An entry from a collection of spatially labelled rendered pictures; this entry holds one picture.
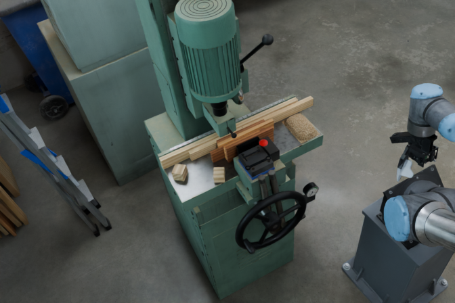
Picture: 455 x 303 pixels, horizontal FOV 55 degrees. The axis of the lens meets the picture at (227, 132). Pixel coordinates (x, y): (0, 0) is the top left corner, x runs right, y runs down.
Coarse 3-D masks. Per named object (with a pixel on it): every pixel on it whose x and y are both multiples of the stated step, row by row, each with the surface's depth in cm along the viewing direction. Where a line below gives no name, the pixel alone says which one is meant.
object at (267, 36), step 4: (264, 36) 129; (268, 36) 128; (272, 36) 129; (264, 40) 128; (268, 40) 128; (272, 40) 129; (260, 44) 134; (264, 44) 130; (268, 44) 129; (256, 48) 138; (260, 48) 137; (252, 52) 143; (248, 56) 147; (240, 60) 156; (244, 60) 153; (240, 64) 158; (240, 68) 164; (240, 72) 166
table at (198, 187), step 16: (288, 144) 166; (304, 144) 166; (320, 144) 171; (208, 160) 165; (224, 160) 164; (288, 160) 168; (192, 176) 161; (208, 176) 160; (176, 192) 156; (192, 192) 156; (208, 192) 156; (224, 192) 161; (240, 192) 159
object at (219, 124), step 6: (204, 102) 162; (204, 108) 161; (210, 108) 160; (204, 114) 165; (210, 114) 158; (228, 114) 157; (210, 120) 161; (216, 120) 155; (222, 120) 155; (228, 120) 155; (234, 120) 156; (216, 126) 157; (222, 126) 155; (228, 126) 157; (234, 126) 158; (216, 132) 160; (222, 132) 157; (228, 132) 159
